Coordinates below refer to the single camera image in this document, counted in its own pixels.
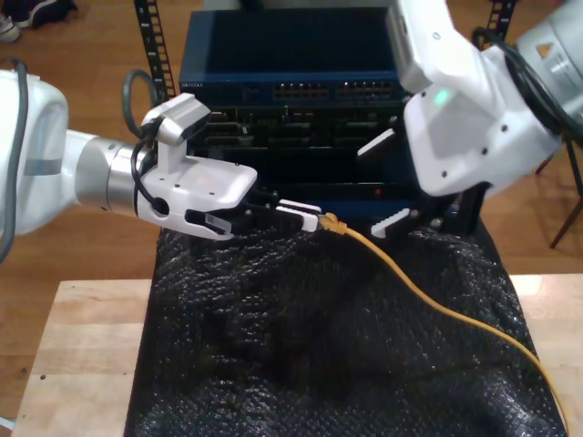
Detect yellow network cable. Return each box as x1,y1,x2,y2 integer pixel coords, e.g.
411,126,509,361
318,212,570,437

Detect blue rack base platform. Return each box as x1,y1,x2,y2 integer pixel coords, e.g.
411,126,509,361
254,199,424,224

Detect black rack shelf tray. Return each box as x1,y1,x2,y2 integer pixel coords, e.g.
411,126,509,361
190,145,424,204

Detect black rack server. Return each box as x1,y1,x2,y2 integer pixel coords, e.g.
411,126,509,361
199,105,411,149

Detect black bubble mat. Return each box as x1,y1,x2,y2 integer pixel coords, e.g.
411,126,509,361
125,222,568,437

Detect brown wooden chair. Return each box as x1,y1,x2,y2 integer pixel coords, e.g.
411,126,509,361
535,136,583,249

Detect dark shoe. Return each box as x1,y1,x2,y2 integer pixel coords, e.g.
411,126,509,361
11,0,78,29

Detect white sneaker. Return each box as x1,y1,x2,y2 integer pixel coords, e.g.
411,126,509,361
0,13,23,45

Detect grey camera cable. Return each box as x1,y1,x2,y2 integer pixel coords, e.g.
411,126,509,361
0,57,159,265

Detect black perforated rack post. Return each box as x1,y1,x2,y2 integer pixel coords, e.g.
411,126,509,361
485,0,518,33
133,0,178,100

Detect blue network switch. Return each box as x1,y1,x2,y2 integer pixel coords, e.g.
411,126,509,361
178,7,409,105

